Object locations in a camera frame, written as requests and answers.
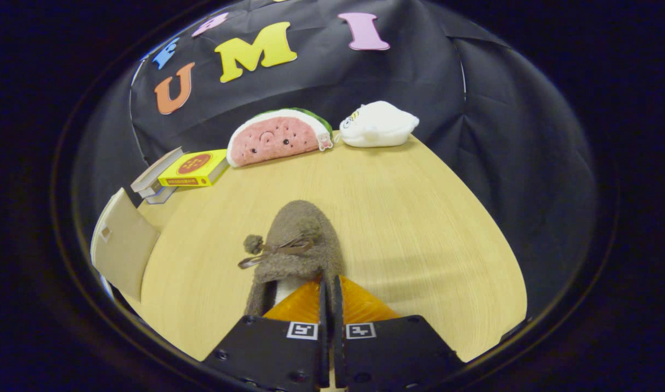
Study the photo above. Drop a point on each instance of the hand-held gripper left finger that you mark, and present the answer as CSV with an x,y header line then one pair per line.
x,y
267,354

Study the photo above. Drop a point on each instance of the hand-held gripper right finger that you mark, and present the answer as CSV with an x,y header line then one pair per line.
x,y
392,354

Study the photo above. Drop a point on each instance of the brown fuzzy shoe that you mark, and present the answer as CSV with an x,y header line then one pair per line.
x,y
302,223

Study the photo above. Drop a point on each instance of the cream plastic storage box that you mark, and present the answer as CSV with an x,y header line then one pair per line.
x,y
122,245

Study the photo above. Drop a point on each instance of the yellow box with red label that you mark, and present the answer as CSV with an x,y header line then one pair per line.
x,y
193,166

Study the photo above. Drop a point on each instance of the beige book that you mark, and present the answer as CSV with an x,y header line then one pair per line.
x,y
155,171

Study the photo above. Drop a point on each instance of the watermelon slice plush toy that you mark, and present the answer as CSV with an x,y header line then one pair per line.
x,y
275,139

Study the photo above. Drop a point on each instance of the white plush toy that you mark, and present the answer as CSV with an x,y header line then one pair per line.
x,y
378,125

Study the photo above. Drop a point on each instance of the black backdrop cloth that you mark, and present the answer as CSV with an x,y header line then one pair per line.
x,y
501,136

